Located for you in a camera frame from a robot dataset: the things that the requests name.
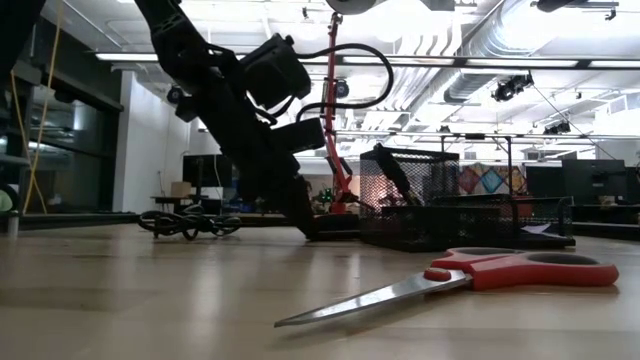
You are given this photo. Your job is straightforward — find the black ceiling spotlight cluster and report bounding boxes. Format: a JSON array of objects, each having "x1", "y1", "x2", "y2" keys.
[{"x1": 492, "y1": 72, "x2": 535, "y2": 103}]

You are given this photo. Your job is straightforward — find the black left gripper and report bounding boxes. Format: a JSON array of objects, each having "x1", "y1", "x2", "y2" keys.
[{"x1": 174, "y1": 64, "x2": 326, "y2": 240}]

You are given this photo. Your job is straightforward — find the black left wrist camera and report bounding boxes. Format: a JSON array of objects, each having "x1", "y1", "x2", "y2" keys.
[{"x1": 242, "y1": 33, "x2": 313, "y2": 110}]

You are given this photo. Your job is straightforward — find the green rounded object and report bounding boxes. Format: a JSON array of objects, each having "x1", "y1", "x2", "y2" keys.
[{"x1": 0, "y1": 185, "x2": 21, "y2": 215}]

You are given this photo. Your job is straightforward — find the black marker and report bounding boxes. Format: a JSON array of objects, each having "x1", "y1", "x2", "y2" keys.
[{"x1": 373, "y1": 143, "x2": 419, "y2": 206}]

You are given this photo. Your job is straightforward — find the red desk lamp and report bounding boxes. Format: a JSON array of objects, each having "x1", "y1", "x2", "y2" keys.
[{"x1": 312, "y1": 0, "x2": 377, "y2": 240}]

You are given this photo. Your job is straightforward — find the red-handled scissors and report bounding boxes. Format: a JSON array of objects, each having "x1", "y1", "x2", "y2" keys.
[{"x1": 273, "y1": 247, "x2": 620, "y2": 329}]

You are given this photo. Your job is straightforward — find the black computer monitor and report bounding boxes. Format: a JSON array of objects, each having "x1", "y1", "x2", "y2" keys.
[{"x1": 182, "y1": 153, "x2": 234, "y2": 189}]

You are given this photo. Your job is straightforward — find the black left wrist camera cable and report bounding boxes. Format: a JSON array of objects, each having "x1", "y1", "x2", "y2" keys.
[{"x1": 294, "y1": 42, "x2": 395, "y2": 124}]

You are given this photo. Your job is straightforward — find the large black monitor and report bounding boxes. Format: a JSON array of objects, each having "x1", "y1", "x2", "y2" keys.
[{"x1": 562, "y1": 158, "x2": 627, "y2": 205}]

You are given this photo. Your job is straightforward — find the colourful patchwork quilt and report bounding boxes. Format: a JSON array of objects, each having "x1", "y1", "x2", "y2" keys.
[{"x1": 458, "y1": 163, "x2": 526, "y2": 196}]

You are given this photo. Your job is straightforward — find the yellow cable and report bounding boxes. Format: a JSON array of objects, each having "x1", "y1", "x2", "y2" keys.
[{"x1": 9, "y1": 0, "x2": 66, "y2": 216}]

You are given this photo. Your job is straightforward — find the black table frame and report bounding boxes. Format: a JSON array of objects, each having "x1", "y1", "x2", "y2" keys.
[{"x1": 19, "y1": 212, "x2": 640, "y2": 240}]

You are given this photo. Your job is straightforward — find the black mesh desk organizer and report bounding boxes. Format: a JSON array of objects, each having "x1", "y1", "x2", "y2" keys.
[{"x1": 359, "y1": 147, "x2": 576, "y2": 253}]

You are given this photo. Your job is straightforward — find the black lamp power cord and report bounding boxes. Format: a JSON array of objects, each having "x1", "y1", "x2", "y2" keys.
[{"x1": 137, "y1": 204, "x2": 244, "y2": 241}]

